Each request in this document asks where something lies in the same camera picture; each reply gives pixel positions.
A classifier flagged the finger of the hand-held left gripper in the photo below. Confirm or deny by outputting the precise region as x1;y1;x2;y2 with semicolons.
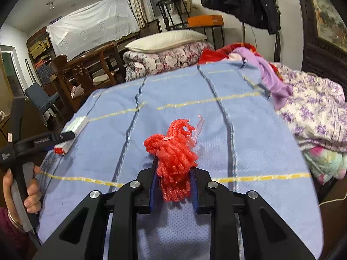
30;131;76;149

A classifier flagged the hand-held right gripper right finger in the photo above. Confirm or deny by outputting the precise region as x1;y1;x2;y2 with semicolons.
190;167;323;260

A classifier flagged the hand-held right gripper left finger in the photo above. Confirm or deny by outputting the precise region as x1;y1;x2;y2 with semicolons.
33;165;158;260

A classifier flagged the white red small box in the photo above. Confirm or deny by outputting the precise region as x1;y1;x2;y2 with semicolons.
54;116;89;155

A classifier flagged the red foam net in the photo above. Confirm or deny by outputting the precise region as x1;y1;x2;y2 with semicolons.
144;118;199;202

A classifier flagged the clear plastic wrapper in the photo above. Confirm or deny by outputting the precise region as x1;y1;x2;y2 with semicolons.
190;114;204;143

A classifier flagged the person's left forearm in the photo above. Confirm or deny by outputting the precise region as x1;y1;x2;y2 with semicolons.
0;207;36;252

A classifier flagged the person's left hand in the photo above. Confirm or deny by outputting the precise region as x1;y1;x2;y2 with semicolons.
3;166;43;218

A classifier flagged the blue chair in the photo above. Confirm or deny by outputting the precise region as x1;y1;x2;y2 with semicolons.
24;83;61;122

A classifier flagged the white rag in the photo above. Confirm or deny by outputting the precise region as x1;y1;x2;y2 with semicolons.
71;85;88;97

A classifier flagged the carved wooden armchair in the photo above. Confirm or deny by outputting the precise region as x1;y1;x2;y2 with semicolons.
49;54;120;106

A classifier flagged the shelf with stacked boxes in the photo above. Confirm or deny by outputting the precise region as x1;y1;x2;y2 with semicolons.
26;26;59;87

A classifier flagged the blue checked sheet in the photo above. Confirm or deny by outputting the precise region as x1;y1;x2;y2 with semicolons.
35;60;324;260

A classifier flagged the dark wooden table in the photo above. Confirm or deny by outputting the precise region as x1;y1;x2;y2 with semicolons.
66;40;128;87

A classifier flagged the white cloth cover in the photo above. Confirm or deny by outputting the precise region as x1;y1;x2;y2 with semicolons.
46;0;140;60

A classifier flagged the folded floral quilt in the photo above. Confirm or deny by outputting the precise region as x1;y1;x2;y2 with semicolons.
123;42;214;83

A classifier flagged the lilac cloth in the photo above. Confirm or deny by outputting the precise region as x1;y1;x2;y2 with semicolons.
229;47;293;110

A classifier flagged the pastel floral blanket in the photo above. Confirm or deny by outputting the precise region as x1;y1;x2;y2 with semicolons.
302;145;347;186

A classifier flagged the red blanket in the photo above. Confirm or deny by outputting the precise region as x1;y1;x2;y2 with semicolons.
199;43;257;64

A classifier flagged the dark framed board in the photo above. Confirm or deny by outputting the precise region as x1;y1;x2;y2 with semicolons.
139;19;162;38

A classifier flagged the purple floral blanket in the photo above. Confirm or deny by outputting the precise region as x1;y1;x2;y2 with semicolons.
270;62;347;152

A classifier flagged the white pillow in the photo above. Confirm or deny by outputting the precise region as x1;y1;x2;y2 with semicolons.
126;30;208;52

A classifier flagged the black metal side table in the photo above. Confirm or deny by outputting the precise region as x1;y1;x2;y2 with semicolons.
190;26;225;50

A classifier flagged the orange box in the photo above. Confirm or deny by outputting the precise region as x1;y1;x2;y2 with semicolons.
188;15;224;28

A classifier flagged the carved wooden painting panel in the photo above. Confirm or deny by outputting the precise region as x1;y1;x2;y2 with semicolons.
294;0;347;87

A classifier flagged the black jacket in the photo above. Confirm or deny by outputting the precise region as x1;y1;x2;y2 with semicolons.
201;0;281;35

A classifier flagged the silver bracelet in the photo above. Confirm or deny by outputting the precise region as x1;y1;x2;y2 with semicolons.
8;210;23;229

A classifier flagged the white cable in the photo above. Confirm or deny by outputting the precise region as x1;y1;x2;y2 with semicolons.
318;195;347;206

